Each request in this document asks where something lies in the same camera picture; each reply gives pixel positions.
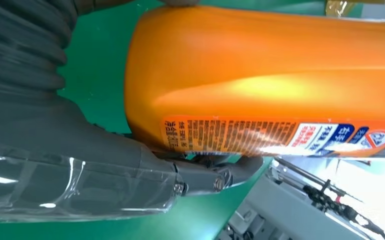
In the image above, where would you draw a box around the grey robot stand machine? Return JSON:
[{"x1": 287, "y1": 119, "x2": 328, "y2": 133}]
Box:
[{"x1": 216, "y1": 158, "x2": 385, "y2": 240}]

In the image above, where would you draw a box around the yellow taped cardboard box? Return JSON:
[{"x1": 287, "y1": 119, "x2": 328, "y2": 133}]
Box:
[{"x1": 324, "y1": 0, "x2": 385, "y2": 17}]

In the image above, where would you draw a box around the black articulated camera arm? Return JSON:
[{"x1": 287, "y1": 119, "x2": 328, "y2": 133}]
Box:
[{"x1": 273, "y1": 156, "x2": 385, "y2": 240}]

